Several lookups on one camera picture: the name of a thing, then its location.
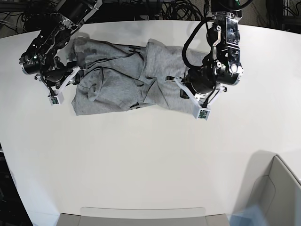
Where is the grey T-shirt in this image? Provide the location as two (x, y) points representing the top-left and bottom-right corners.
(69, 37), (193, 115)

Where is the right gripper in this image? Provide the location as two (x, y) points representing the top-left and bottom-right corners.
(34, 64), (85, 96)

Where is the grey bin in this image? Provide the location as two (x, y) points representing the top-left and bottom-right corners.
(57, 207), (230, 226)
(248, 155), (301, 226)

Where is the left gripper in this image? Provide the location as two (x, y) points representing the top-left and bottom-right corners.
(166, 69), (227, 108)

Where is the grey bin at right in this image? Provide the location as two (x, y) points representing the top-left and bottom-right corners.
(248, 155), (301, 226)

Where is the blue translucent object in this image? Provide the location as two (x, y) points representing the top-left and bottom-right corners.
(228, 205), (267, 226)

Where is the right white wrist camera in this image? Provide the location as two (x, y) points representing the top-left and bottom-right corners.
(48, 93), (64, 105)

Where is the black cable bundle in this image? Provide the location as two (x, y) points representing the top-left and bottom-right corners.
(134, 0), (206, 22)

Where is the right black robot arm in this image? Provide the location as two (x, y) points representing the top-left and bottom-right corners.
(19, 0), (103, 97)

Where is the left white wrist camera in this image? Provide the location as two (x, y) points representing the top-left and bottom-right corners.
(192, 107), (211, 121)

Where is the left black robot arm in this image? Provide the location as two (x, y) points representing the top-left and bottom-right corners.
(166, 0), (243, 119)

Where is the grey bin at bottom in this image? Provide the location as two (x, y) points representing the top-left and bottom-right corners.
(57, 207), (230, 226)

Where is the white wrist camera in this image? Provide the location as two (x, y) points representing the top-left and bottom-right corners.
(48, 93), (64, 105)
(192, 107), (211, 121)

